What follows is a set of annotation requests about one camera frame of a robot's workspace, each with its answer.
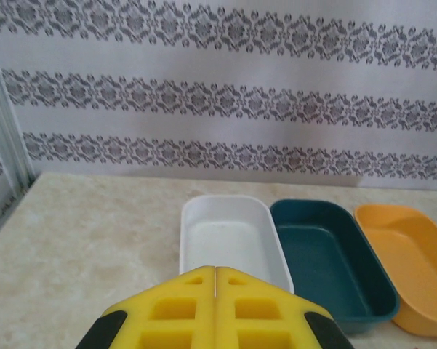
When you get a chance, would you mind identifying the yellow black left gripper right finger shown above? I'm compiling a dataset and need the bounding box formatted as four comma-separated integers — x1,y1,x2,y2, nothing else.
216,266,356,349

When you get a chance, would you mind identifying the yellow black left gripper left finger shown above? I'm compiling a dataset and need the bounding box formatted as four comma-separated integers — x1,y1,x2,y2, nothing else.
78,266,217,349

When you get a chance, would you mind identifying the white plastic tray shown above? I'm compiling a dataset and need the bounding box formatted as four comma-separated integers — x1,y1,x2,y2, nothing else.
179,194,295,294

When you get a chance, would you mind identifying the teal plastic tray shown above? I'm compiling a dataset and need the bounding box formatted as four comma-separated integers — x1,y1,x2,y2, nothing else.
269,198,401,334

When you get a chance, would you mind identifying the orange plastic tray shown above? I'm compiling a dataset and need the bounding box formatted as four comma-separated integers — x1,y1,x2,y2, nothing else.
353,204,437,335

